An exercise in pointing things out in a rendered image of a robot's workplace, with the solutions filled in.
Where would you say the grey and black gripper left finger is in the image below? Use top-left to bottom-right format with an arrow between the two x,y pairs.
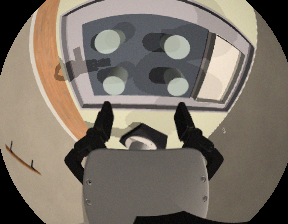
64,101 -> 114,185

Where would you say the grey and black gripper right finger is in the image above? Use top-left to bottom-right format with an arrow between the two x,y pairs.
174,102 -> 224,180

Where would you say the clear glass jar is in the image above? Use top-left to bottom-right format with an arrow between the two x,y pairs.
103,67 -> 128,95
160,34 -> 190,59
95,29 -> 125,54
164,68 -> 189,96

